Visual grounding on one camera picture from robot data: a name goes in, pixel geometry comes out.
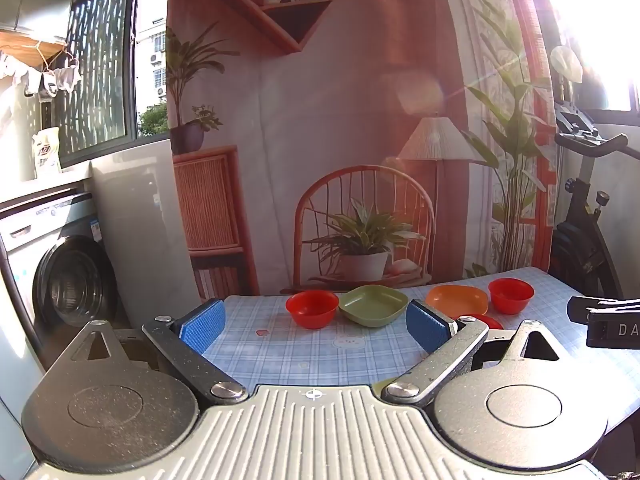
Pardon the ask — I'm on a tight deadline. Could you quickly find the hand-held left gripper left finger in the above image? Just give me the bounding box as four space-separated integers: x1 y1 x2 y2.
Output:
47 299 249 406

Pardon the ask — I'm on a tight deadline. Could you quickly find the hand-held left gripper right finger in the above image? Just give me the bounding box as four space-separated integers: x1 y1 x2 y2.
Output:
382 300 577 406

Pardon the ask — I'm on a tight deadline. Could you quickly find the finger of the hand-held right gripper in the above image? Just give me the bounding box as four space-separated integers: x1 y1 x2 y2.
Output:
567 296 640 323

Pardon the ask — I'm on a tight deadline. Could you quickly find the green square plate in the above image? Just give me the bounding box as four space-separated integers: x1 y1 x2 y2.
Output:
338 285 409 328

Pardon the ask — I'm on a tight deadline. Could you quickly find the red bowl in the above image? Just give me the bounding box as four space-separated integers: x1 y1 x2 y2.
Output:
488 278 535 315
285 290 340 330

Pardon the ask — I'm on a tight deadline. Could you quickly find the orange square plate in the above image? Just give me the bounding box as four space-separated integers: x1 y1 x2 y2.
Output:
425 285 489 319

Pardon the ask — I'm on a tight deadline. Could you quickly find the red plate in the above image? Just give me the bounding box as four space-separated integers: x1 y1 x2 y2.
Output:
457 313 505 331

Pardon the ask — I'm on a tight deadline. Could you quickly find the black exercise bike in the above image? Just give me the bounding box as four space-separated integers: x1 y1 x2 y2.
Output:
550 102 640 302

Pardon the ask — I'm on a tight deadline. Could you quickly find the blue plaid tablecloth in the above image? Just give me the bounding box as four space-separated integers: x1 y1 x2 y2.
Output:
202 266 640 436

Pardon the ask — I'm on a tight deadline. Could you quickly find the white panel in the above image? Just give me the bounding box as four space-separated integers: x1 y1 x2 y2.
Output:
91 139 198 328

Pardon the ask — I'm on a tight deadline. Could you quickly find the washing machine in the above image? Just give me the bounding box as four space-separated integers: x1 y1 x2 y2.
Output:
0 191 122 361

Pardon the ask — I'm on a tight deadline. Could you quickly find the white detergent bag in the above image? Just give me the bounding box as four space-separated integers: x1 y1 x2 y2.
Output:
32 127 62 180

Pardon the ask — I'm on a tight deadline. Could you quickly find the window with perforated screen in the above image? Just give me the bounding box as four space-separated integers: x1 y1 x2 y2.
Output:
52 0 172 167

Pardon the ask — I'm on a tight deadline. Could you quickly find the hanging laundry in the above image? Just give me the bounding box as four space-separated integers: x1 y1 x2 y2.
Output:
0 51 84 133

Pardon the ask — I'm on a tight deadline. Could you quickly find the printed wall tapestry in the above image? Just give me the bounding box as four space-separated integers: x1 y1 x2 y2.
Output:
166 0 558 296

